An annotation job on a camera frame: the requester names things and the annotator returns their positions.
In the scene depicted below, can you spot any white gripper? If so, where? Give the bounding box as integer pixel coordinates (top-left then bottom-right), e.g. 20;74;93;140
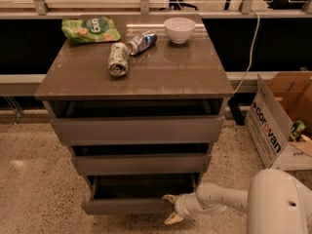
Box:
163;193;197;225

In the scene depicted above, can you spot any grey bottom drawer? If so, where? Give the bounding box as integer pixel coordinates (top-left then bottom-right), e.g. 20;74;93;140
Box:
82;173;200;215

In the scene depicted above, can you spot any grey drawer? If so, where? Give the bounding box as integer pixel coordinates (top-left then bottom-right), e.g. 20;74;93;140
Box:
71;154;211;176
82;173;200;215
52;116;224;146

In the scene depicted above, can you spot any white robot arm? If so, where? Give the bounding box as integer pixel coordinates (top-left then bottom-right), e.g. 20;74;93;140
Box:
163;169;312;234

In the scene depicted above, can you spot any grey middle drawer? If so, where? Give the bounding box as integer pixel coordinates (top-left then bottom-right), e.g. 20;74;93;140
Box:
71;154;211;176

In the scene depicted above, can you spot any grey drawer cabinet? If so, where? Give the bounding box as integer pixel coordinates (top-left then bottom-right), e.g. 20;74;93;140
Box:
34;14;235;190

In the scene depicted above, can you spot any grey top drawer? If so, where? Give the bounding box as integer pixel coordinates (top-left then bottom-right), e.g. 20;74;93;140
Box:
52;116;224;146

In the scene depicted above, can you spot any cardboard box with lettering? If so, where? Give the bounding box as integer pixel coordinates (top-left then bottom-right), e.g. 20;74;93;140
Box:
245;71;312;171

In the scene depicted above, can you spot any green can in box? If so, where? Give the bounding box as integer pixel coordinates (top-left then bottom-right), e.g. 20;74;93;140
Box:
289;120;306;141

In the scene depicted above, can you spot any green crushed soda can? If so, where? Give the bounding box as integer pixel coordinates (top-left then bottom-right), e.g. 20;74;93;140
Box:
108;43;129;77

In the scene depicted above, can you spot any silver blue crushed can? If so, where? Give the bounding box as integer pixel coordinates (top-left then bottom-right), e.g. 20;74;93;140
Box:
126;30;158;56

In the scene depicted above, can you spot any white bowl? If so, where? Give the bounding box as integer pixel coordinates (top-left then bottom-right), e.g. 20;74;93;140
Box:
164;18;196;44

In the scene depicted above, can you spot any green snack bag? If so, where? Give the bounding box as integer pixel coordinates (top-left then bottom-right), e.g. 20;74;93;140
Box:
61;17;121;43

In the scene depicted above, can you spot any metal window railing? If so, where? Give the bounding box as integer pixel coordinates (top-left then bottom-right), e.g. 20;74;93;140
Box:
0;0;312;19

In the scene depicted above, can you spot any white cable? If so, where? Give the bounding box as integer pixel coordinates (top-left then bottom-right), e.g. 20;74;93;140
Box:
232;9;261;95

